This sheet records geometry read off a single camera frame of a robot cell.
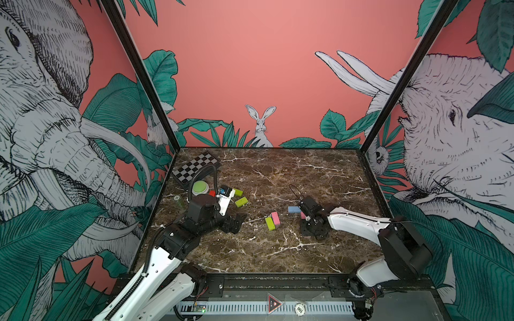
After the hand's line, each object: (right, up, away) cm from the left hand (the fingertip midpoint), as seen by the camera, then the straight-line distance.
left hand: (238, 208), depth 72 cm
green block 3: (+12, -11, +18) cm, 25 cm away
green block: (-4, +2, +29) cm, 30 cm away
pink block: (+15, -9, +19) cm, 26 cm away
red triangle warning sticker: (+13, -34, -2) cm, 37 cm away
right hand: (+27, -13, +17) cm, 35 cm away
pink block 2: (+24, -3, +2) cm, 25 cm away
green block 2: (-2, -2, +24) cm, 24 cm away
